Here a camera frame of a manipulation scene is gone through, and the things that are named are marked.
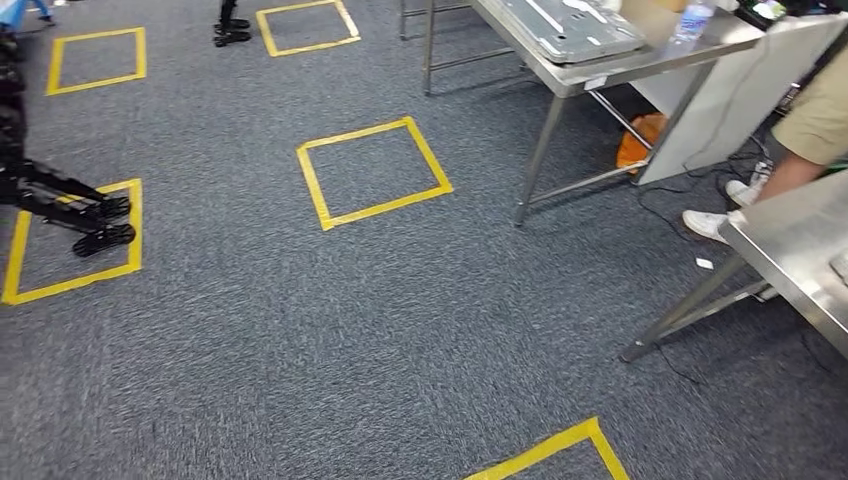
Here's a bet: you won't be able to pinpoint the stainless steel workbench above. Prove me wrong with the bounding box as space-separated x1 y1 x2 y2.
619 168 848 364

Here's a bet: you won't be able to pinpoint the orange floor object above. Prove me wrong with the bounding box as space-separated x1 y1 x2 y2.
616 112 669 175

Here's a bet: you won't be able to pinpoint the stamped grey metal sheet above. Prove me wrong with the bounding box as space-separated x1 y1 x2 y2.
500 0 647 66

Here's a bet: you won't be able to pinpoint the yellow floor tape square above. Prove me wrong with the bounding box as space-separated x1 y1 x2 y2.
44 26 148 97
254 0 362 59

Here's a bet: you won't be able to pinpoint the black humanoid robot legs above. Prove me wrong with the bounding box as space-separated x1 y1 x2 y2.
212 0 253 48
0 33 138 258

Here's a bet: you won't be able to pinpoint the clear water bottle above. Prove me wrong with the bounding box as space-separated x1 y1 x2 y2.
674 0 718 42

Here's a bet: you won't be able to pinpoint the person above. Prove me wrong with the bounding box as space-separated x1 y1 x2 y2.
682 42 848 245

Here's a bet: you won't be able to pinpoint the black floor cables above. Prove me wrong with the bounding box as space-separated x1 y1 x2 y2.
634 135 773 243

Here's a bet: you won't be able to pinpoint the steel frame table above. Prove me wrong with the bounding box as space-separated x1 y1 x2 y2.
399 0 770 228

